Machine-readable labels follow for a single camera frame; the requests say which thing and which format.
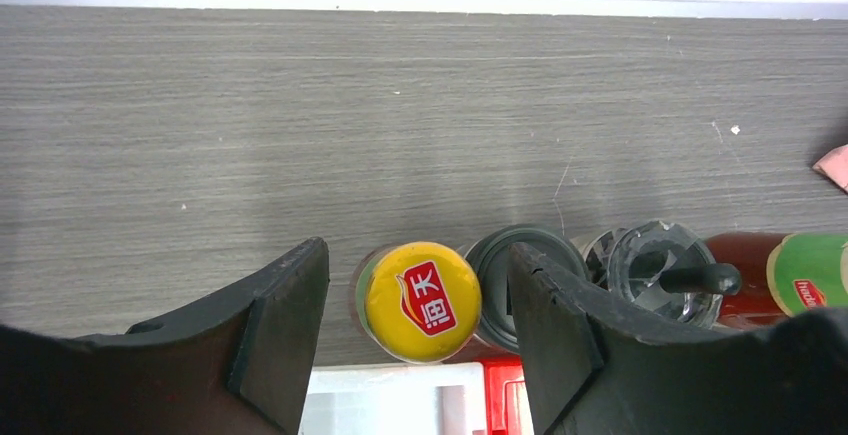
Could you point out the red plastic bin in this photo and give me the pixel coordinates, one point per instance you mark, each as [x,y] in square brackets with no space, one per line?
[506,402]

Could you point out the black lid white seasoning jar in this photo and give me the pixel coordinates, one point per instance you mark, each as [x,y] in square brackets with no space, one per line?
[489,256]

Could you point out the grey lid seasoning jar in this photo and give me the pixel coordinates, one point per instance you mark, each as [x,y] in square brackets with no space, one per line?
[662,267]

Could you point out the pink cloth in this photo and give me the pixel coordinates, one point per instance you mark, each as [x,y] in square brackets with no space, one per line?
[833,166]

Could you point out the yellow cap sauce bottle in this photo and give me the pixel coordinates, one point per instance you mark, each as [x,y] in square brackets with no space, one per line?
[782,275]
[420,302]

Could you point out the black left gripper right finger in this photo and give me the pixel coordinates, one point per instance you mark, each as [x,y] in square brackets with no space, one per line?
[597,364]

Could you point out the left white plastic bin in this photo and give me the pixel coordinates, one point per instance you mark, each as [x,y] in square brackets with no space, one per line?
[396,399]

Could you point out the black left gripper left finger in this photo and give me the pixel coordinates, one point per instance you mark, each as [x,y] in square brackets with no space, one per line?
[236,361]

